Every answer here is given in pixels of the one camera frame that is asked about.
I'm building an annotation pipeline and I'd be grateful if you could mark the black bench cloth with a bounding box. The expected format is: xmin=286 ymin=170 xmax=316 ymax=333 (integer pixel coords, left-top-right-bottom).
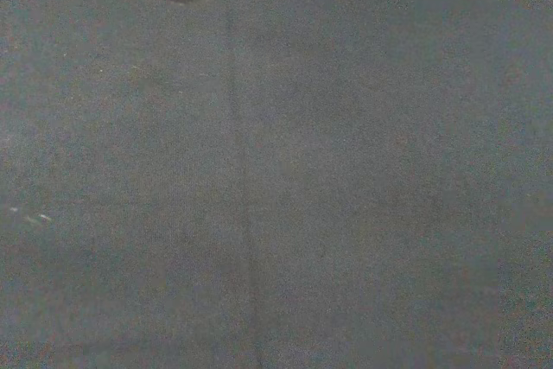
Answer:
xmin=0 ymin=0 xmax=553 ymax=369

